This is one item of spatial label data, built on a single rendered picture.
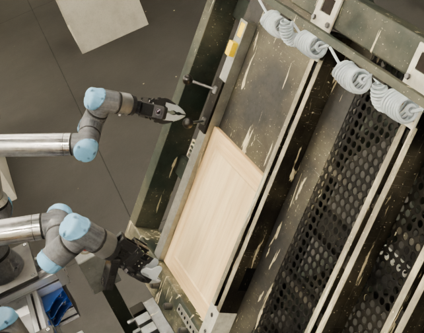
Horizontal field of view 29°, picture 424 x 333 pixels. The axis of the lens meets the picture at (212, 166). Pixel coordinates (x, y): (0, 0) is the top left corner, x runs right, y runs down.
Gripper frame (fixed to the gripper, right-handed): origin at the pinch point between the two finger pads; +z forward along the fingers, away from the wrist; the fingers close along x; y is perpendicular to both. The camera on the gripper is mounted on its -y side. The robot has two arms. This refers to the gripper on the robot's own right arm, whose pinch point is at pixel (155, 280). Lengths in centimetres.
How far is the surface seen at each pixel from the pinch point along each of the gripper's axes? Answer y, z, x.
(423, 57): 95, -10, -30
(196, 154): 25, 21, 58
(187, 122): 34, 6, 53
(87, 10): -11, 106, 422
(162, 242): -9, 35, 56
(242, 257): 18.2, 23.9, 6.3
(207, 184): 21, 26, 48
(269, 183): 41.6, 13.7, 9.0
